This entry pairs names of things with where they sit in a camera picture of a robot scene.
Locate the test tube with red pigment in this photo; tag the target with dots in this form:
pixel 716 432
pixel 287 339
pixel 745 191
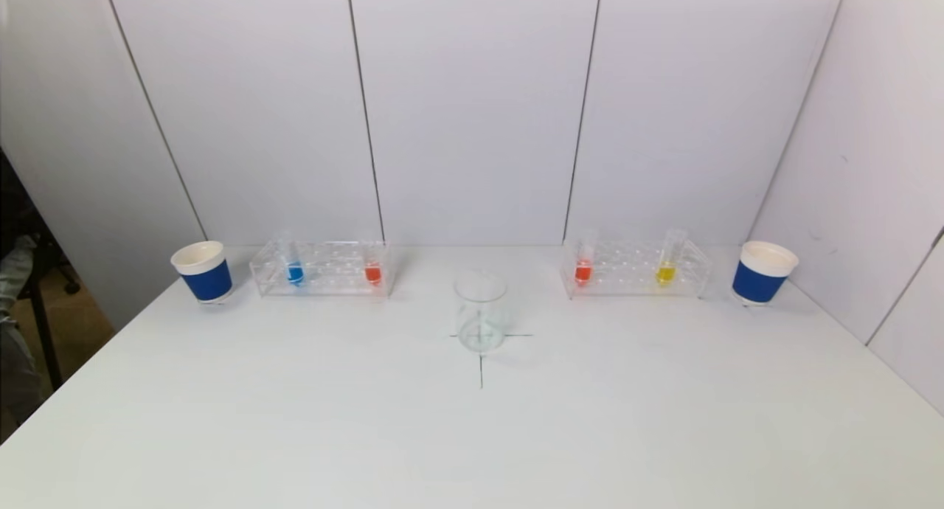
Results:
pixel 583 272
pixel 373 274

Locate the blue sleeved white paper cup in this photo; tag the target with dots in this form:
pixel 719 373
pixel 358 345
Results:
pixel 208 280
pixel 759 280

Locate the test tube for blue pigment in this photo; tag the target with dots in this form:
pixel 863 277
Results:
pixel 295 274

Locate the clear glass beaker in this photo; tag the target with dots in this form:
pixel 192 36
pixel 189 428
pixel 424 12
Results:
pixel 481 310

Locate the test tube with yellow pigment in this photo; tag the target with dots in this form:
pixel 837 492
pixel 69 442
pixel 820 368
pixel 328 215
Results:
pixel 666 274

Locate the clear acrylic test tube rack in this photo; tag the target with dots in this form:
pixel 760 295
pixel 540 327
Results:
pixel 627 273
pixel 332 276

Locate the person in grey clothes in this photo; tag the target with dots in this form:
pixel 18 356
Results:
pixel 11 273

